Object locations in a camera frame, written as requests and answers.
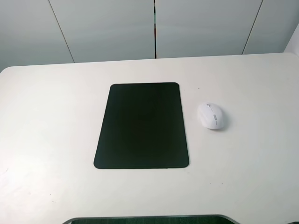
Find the white wireless computer mouse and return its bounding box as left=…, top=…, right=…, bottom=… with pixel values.
left=197, top=102, right=227, bottom=130

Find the black rectangular mouse pad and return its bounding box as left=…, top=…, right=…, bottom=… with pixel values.
left=93, top=82, right=190, bottom=169

